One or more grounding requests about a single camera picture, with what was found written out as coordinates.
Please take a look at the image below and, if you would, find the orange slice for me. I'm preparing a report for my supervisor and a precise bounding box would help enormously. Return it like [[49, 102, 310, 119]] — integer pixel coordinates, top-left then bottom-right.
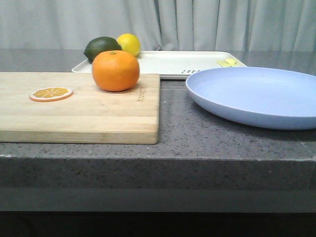
[[29, 87, 74, 102]]

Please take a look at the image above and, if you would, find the white rectangular tray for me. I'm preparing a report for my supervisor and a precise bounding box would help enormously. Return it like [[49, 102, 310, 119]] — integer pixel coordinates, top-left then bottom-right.
[[71, 50, 248, 80]]

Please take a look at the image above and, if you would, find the whole orange fruit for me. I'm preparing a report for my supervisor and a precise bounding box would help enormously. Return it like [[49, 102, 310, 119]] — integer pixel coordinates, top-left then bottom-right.
[[92, 50, 140, 92]]

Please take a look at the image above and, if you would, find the grey curtain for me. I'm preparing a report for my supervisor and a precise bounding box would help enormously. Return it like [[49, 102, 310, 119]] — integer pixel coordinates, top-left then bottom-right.
[[0, 0, 316, 52]]

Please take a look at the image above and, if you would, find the yellow plastic fork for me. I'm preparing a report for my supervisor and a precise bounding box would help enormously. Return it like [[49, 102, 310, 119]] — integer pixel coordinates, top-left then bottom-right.
[[215, 60, 232, 67]]

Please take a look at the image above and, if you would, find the yellow plastic spoon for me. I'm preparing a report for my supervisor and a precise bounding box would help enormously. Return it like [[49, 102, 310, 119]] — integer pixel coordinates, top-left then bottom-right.
[[224, 58, 237, 67]]

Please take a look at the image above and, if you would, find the light blue plate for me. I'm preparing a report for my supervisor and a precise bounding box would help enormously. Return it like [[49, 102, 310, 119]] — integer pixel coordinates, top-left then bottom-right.
[[186, 67, 316, 130]]

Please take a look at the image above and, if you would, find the wooden cutting board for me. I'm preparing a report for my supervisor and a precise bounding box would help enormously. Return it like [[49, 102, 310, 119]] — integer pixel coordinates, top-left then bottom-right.
[[0, 72, 160, 144]]

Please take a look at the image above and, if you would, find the yellow lemon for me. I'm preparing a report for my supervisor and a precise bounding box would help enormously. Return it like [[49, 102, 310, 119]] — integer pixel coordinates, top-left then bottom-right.
[[117, 34, 141, 56]]

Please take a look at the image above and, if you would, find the green lime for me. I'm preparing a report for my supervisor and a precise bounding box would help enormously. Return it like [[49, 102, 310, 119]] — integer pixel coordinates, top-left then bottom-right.
[[84, 36, 121, 64]]

